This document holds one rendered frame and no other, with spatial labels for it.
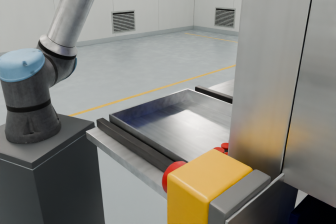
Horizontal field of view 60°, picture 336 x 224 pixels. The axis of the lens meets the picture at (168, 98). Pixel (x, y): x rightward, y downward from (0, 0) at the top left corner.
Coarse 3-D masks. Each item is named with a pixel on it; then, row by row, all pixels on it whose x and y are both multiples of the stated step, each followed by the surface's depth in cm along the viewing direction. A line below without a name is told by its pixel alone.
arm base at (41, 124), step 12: (12, 108) 78; (24, 108) 77; (36, 108) 79; (48, 108) 82; (12, 120) 79; (24, 120) 78; (36, 120) 79; (48, 120) 82; (12, 132) 79; (24, 132) 79; (36, 132) 80; (48, 132) 82
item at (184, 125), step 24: (168, 96) 79; (192, 96) 82; (120, 120) 64; (144, 120) 72; (168, 120) 72; (192, 120) 72; (216, 120) 72; (168, 144) 61; (192, 144) 61; (216, 144) 61
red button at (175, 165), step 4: (172, 164) 32; (176, 164) 32; (180, 164) 32; (168, 168) 32; (172, 168) 31; (176, 168) 31; (164, 172) 32; (168, 172) 31; (164, 176) 31; (164, 180) 31; (164, 184) 31; (164, 188) 32
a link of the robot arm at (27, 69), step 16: (32, 48) 82; (0, 64) 74; (16, 64) 73; (32, 64) 75; (48, 64) 82; (0, 80) 76; (16, 80) 74; (32, 80) 76; (48, 80) 82; (16, 96) 76; (32, 96) 77; (48, 96) 82
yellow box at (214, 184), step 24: (192, 168) 28; (216, 168) 28; (240, 168) 28; (168, 192) 28; (192, 192) 26; (216, 192) 25; (240, 192) 25; (168, 216) 29; (192, 216) 26; (216, 216) 24
